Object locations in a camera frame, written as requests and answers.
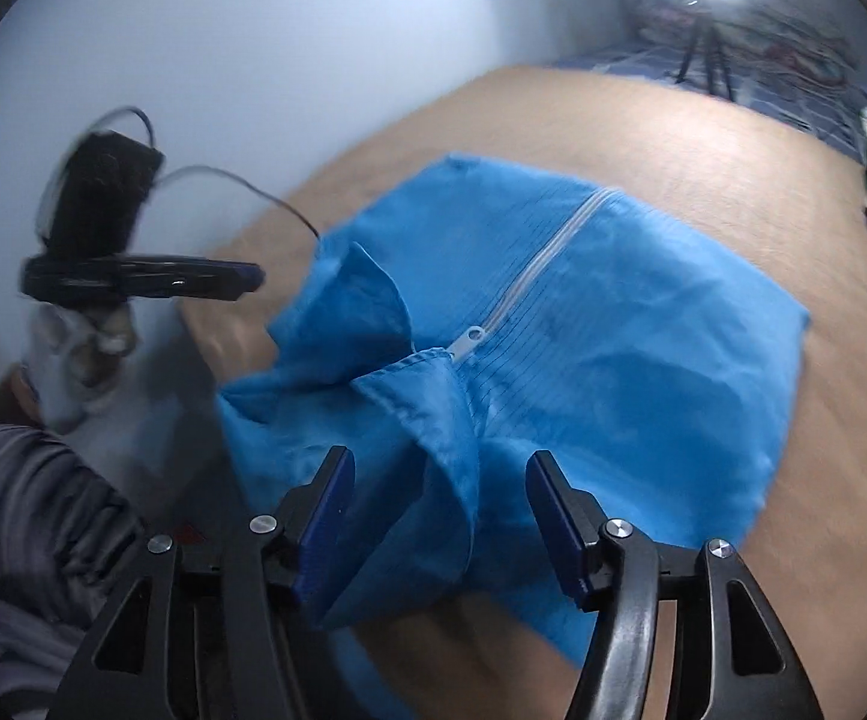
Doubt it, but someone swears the person's left hand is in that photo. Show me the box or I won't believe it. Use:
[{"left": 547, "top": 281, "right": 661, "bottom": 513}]
[{"left": 22, "top": 303, "right": 140, "bottom": 432}]

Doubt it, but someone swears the grey striped clothing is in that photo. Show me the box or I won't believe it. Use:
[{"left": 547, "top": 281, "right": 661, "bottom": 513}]
[{"left": 0, "top": 424, "right": 151, "bottom": 692}]

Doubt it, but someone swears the patterned quilt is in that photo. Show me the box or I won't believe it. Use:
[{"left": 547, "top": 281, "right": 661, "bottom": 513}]
[{"left": 624, "top": 0, "right": 867, "bottom": 91}]

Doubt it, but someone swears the tan blanket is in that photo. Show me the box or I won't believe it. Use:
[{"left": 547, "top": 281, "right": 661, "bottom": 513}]
[{"left": 178, "top": 64, "right": 867, "bottom": 720}]

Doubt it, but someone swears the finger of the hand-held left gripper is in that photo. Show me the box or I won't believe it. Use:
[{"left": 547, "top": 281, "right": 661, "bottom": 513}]
[{"left": 174, "top": 259, "right": 265, "bottom": 302}]

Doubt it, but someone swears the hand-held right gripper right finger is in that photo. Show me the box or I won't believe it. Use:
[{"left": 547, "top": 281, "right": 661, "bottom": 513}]
[{"left": 524, "top": 450, "right": 824, "bottom": 720}]

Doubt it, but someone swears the black tripod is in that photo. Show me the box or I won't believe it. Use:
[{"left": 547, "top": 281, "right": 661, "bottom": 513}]
[{"left": 673, "top": 0, "right": 739, "bottom": 103}]

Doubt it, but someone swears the blue zippered garment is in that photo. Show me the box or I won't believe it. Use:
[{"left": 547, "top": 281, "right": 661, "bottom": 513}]
[{"left": 215, "top": 154, "right": 814, "bottom": 692}]

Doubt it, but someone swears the blue plaid bed sheet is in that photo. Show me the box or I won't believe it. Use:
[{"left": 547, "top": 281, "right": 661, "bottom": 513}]
[{"left": 553, "top": 41, "right": 867, "bottom": 160}]

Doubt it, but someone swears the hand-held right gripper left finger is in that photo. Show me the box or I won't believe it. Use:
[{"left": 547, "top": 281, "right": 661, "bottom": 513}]
[{"left": 50, "top": 446, "right": 357, "bottom": 720}]

